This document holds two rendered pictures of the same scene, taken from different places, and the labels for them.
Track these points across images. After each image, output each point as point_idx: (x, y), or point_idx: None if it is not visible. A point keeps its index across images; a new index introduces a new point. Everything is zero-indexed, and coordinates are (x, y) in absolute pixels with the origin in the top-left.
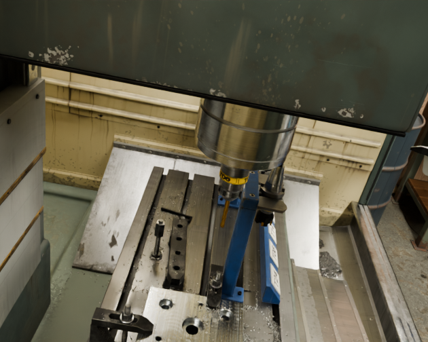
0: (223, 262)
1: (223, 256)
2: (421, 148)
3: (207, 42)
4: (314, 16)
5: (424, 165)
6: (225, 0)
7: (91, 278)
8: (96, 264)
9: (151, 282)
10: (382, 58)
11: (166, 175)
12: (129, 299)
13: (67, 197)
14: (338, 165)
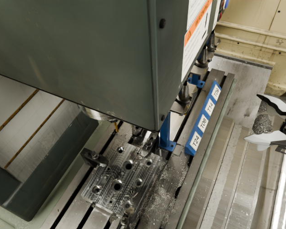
0: (172, 124)
1: (174, 120)
2: (263, 97)
3: (21, 65)
4: (60, 58)
5: (268, 108)
6: (12, 44)
7: None
8: None
9: (127, 131)
10: (113, 88)
11: None
12: (113, 139)
13: None
14: None
